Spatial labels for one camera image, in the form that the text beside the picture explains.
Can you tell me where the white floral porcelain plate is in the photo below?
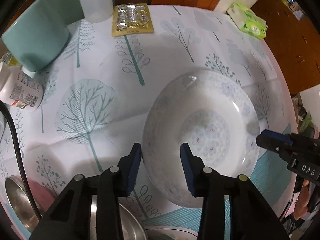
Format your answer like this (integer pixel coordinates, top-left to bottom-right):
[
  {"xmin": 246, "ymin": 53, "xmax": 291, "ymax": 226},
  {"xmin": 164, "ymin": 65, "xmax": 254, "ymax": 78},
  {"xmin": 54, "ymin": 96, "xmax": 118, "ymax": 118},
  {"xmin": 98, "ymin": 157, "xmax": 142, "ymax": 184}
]
[{"xmin": 142, "ymin": 69, "xmax": 260, "ymax": 209}]

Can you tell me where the black cable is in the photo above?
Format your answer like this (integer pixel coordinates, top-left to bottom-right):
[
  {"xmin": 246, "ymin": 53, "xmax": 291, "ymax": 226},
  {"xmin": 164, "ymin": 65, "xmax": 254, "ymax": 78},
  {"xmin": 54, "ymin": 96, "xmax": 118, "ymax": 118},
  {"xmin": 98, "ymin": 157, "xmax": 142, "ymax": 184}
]
[{"xmin": 0, "ymin": 101, "xmax": 43, "ymax": 221}]

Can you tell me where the gold blister pill pack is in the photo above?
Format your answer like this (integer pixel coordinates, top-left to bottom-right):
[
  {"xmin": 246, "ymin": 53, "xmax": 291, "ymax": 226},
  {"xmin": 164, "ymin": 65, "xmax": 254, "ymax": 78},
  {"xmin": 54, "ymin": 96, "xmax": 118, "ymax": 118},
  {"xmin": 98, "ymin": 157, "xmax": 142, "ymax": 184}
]
[{"xmin": 112, "ymin": 3, "xmax": 154, "ymax": 37}]

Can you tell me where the green tissue pack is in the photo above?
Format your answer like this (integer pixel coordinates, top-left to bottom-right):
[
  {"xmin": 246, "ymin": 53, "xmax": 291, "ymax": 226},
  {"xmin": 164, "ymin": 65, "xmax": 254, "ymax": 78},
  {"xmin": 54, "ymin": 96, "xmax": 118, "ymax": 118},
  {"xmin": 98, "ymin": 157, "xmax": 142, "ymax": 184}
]
[{"xmin": 227, "ymin": 2, "xmax": 267, "ymax": 40}]

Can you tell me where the person's right hand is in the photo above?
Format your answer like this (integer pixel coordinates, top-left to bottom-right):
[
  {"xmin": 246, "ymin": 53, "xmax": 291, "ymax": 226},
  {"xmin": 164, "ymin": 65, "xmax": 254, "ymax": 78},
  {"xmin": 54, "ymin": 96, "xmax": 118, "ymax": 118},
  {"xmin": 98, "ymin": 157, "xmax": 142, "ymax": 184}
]
[{"xmin": 293, "ymin": 179, "xmax": 310, "ymax": 220}]

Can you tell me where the white pill bottle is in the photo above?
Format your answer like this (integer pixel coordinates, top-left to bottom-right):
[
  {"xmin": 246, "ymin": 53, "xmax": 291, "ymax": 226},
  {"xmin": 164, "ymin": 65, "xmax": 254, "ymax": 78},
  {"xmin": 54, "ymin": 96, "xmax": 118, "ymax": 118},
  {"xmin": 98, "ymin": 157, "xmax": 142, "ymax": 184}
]
[{"xmin": 0, "ymin": 62, "xmax": 43, "ymax": 111}]

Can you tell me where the teal ceramic mug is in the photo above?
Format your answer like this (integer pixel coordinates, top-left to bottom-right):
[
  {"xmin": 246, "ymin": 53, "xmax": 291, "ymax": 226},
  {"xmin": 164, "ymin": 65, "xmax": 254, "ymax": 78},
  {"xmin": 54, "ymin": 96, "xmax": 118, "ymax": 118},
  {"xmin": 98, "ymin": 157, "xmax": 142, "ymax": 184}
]
[{"xmin": 2, "ymin": 0, "xmax": 69, "ymax": 72}]

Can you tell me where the pink bowl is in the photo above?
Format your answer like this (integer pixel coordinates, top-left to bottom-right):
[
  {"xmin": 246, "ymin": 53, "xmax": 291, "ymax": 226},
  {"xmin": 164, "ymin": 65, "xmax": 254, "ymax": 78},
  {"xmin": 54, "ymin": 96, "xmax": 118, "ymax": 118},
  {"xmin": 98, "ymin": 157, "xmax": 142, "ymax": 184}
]
[{"xmin": 27, "ymin": 178, "xmax": 55, "ymax": 213}]

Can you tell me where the medium steel bowl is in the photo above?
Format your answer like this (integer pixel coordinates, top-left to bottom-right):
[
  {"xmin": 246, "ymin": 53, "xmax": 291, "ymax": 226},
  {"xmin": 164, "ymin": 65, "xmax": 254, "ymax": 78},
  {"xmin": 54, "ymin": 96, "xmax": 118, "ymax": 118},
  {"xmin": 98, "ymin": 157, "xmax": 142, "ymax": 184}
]
[{"xmin": 5, "ymin": 176, "xmax": 39, "ymax": 233}]

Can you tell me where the large steel bowl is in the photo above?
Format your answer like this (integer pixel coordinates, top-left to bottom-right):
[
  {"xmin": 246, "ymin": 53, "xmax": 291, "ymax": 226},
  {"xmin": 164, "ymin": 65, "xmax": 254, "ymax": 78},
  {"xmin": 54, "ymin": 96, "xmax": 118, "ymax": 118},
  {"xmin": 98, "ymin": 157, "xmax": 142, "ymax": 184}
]
[{"xmin": 119, "ymin": 203, "xmax": 148, "ymax": 240}]

